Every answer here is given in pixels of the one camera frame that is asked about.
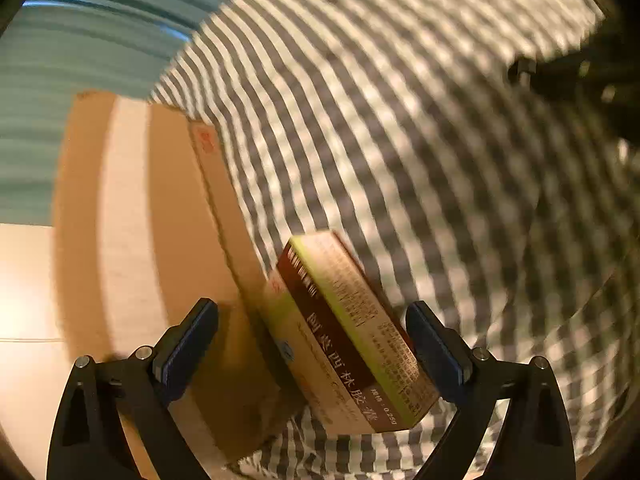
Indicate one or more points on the tan medicine box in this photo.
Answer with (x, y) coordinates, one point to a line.
(346, 351)

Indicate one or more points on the brown cardboard box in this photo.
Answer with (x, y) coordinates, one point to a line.
(146, 222)

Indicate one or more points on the grey checkered bed sheet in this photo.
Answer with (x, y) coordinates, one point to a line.
(391, 122)

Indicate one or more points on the teal curtain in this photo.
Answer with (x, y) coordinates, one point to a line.
(54, 49)

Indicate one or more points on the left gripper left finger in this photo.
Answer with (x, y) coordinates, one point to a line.
(87, 439)

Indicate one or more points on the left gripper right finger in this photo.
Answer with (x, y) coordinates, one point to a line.
(534, 440)

